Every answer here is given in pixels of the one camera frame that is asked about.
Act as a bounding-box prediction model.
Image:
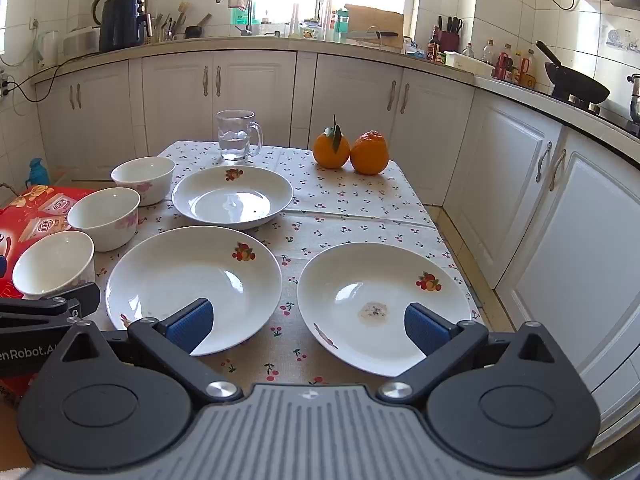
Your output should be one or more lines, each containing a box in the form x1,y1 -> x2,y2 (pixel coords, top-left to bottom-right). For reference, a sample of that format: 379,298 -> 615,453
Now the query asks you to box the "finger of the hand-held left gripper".
0,281 -> 101,331

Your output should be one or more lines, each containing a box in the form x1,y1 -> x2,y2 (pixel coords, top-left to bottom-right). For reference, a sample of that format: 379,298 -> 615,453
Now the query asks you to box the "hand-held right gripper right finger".
375,302 -> 558,406

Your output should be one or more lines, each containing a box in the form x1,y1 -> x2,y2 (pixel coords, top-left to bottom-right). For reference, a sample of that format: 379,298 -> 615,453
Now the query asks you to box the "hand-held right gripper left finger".
60,298 -> 246,406

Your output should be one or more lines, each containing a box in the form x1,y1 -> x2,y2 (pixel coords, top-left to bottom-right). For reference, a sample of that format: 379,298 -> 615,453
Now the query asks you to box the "white pink-flower bowl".
110,156 -> 176,207
11,230 -> 96,301
67,187 -> 141,252

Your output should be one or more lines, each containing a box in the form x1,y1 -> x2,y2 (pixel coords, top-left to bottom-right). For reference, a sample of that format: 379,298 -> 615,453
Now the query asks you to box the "white fruit-print plate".
172,165 -> 294,231
297,242 -> 472,378
105,225 -> 283,357

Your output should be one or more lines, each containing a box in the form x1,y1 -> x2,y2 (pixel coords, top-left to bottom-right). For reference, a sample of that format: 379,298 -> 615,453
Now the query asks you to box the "red printed box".
0,185 -> 98,398

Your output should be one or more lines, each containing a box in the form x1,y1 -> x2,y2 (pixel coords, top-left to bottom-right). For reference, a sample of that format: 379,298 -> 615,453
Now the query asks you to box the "cherry-print tablecloth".
90,140 -> 485,391

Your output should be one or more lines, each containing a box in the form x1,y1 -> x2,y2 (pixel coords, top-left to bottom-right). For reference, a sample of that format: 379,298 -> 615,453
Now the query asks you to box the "bumpy orange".
350,130 -> 390,176

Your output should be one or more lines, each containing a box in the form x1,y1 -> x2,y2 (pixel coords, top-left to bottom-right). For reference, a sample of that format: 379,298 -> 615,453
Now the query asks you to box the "clear glass mug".
216,109 -> 264,162

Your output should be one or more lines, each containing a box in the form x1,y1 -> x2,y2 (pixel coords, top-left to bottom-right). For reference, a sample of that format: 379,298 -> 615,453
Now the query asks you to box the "orange with green leaf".
313,115 -> 351,169

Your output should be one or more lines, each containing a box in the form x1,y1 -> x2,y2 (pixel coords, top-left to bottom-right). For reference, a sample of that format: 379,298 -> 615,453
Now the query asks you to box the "white electric kettle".
37,30 -> 60,70

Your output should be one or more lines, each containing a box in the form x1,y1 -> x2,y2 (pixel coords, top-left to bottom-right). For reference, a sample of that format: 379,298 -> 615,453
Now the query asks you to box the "white rice cooker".
62,26 -> 101,58

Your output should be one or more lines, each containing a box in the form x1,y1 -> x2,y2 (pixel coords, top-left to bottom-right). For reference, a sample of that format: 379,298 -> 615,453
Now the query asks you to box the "white plastic tray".
444,51 -> 493,77

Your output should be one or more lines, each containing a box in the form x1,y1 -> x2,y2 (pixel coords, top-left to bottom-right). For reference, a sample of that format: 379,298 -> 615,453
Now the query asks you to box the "yellow oil bottle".
517,50 -> 536,86

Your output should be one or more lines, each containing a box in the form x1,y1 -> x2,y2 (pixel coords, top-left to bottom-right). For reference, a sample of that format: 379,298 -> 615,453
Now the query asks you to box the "black air fryer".
98,0 -> 152,53

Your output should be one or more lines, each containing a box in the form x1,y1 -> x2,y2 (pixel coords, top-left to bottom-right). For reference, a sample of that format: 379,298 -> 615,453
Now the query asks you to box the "gas stove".
550,87 -> 640,136

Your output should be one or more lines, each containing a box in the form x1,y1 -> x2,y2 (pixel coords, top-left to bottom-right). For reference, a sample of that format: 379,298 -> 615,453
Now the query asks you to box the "utensil holder with utensils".
152,2 -> 188,42

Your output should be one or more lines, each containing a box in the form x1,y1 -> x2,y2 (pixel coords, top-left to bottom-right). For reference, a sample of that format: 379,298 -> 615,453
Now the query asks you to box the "black wok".
535,40 -> 611,106

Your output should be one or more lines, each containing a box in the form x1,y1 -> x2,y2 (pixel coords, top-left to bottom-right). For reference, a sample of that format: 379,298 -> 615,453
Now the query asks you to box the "red knife block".
437,16 -> 463,53

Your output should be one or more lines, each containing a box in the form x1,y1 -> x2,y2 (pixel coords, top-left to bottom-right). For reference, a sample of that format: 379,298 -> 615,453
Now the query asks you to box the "kitchen countertop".
30,35 -> 640,171

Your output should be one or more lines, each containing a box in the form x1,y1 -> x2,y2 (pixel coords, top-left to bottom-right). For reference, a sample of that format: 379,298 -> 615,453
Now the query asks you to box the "wooden cutting board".
345,4 -> 405,51

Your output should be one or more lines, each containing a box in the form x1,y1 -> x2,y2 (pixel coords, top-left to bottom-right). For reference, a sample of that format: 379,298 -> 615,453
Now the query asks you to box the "metal kitchen faucet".
216,0 -> 254,36

